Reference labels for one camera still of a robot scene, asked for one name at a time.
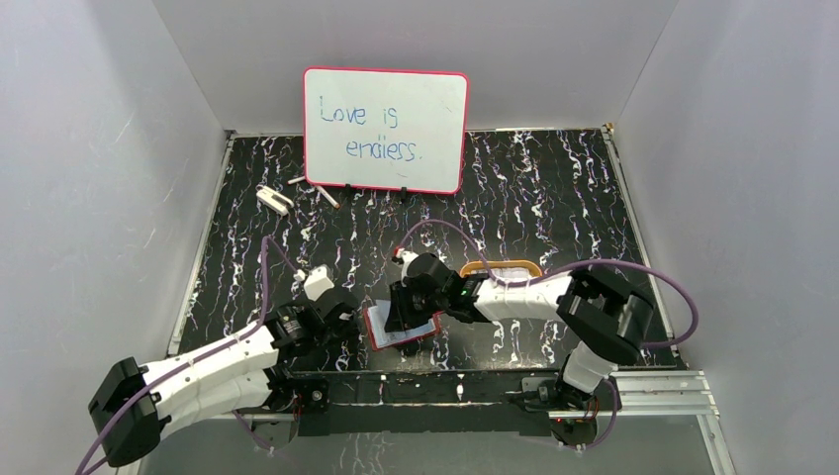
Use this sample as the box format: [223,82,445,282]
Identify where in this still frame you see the white board eraser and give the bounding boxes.
[256,185,294,217]

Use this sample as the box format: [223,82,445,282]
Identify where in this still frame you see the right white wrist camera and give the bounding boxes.
[391,246,419,272]

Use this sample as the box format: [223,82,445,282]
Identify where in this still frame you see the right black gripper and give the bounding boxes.
[384,279,448,333]

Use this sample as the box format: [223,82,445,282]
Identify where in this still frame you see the white marker pen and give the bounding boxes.
[315,185,340,209]

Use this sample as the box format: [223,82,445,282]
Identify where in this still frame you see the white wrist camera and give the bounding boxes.
[294,264,334,301]
[391,246,419,272]

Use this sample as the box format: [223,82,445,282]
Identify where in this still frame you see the white board with red frame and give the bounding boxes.
[302,66,470,195]

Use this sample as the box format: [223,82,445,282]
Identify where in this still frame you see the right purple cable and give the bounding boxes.
[398,219,700,450]

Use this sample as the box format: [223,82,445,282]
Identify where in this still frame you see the red leather card holder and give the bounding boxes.
[362,300,441,351]

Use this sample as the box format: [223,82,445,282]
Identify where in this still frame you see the purple cable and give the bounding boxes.
[73,236,303,475]
[398,219,700,450]

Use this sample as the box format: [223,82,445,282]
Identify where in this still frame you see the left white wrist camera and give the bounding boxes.
[294,264,334,301]

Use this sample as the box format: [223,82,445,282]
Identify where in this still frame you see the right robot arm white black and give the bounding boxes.
[364,250,657,410]

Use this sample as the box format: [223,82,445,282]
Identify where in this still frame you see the tan oval card tray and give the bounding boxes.
[459,259,543,280]

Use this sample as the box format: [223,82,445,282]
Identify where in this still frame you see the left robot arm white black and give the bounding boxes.
[88,287,360,467]

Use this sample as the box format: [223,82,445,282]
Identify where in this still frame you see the cards in tray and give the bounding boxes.
[492,266,531,279]

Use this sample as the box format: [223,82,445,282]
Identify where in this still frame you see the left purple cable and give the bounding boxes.
[73,236,303,475]

